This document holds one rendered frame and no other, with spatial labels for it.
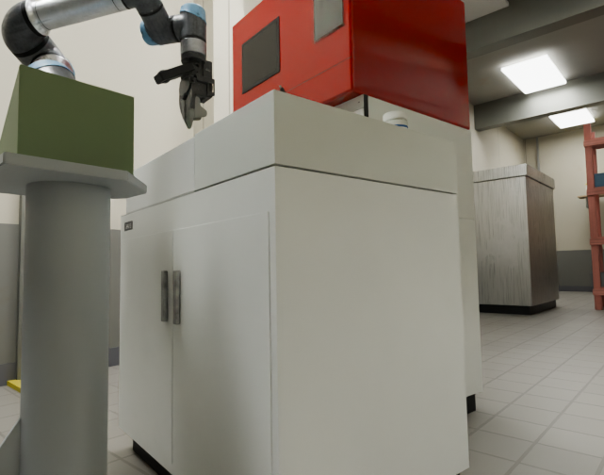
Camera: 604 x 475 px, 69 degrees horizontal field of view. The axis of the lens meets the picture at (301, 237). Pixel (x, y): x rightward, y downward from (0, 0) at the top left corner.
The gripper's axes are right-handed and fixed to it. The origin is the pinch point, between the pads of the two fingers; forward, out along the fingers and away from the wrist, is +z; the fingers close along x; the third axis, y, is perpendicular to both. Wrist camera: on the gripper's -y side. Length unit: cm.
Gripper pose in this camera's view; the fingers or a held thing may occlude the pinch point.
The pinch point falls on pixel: (187, 123)
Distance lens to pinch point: 134.0
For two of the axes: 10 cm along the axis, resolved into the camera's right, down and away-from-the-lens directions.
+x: -6.3, 0.7, 7.8
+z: 0.2, 10.0, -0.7
